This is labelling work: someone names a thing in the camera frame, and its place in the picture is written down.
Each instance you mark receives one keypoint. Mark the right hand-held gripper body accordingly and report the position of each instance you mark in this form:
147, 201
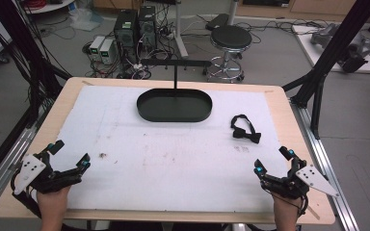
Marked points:
297, 183

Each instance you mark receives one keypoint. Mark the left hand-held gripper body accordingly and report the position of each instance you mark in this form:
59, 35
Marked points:
29, 173

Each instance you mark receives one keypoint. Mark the black bow tie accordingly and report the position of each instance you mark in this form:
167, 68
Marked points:
246, 130

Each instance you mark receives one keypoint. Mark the black hanger stand with tray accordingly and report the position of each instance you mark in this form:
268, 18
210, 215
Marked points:
174, 104

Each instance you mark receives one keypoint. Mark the person's right hand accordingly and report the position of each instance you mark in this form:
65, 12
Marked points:
285, 210

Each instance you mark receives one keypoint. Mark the person's left hand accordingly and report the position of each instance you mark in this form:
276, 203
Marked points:
54, 203

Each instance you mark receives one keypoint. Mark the white table mat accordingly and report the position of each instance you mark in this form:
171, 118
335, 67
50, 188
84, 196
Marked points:
173, 160

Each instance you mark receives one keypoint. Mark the white floor platform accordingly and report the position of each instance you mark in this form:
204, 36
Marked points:
314, 51

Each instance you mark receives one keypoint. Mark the white power supply unit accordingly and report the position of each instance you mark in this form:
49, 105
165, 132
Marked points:
107, 51
96, 46

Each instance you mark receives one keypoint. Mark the grey machine on platform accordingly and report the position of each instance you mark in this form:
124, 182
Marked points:
353, 48

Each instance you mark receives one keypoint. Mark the black round stool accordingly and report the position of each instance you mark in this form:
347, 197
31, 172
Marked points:
230, 40

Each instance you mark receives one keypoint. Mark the clear plastic bag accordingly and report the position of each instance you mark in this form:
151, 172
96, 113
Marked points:
85, 18

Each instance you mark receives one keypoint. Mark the black computer tower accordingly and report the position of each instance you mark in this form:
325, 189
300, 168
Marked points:
126, 29
147, 27

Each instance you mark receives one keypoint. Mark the white round table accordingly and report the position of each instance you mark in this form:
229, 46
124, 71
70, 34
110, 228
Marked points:
49, 6

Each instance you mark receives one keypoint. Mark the black foot pad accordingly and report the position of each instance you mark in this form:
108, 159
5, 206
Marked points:
216, 21

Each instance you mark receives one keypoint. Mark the white desk leg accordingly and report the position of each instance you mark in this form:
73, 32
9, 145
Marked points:
180, 29

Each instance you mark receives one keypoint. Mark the aluminium rail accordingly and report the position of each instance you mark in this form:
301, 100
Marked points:
3, 163
329, 166

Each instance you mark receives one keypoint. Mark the black metal frame post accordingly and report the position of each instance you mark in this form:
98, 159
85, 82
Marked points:
22, 41
334, 45

